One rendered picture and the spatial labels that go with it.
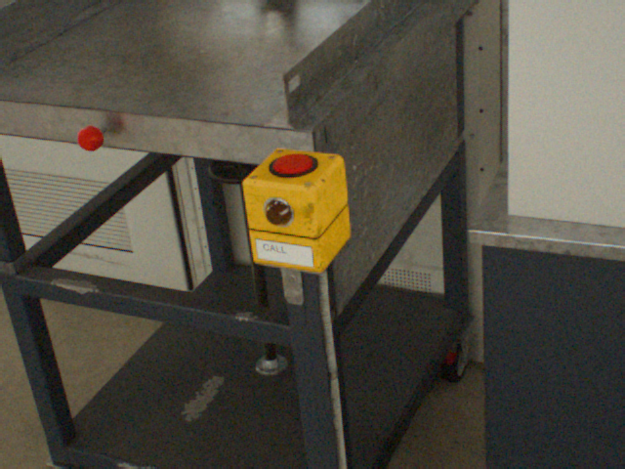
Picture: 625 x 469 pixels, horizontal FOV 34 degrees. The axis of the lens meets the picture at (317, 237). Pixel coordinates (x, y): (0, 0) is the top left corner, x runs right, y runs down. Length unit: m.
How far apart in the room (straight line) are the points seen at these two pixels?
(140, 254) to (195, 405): 0.63
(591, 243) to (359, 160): 0.40
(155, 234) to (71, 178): 0.24
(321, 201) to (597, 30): 0.34
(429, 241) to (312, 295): 1.02
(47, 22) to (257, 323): 0.61
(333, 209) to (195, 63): 0.53
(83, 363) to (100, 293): 0.79
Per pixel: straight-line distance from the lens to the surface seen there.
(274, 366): 1.96
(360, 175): 1.46
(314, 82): 1.31
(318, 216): 1.01
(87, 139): 1.37
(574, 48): 1.13
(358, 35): 1.44
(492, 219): 1.23
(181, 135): 1.34
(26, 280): 1.69
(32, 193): 2.57
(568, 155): 1.18
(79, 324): 2.53
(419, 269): 2.14
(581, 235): 1.19
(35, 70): 1.59
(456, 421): 2.08
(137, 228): 2.42
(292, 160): 1.04
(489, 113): 1.93
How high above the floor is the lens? 1.36
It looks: 30 degrees down
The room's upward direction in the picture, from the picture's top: 6 degrees counter-clockwise
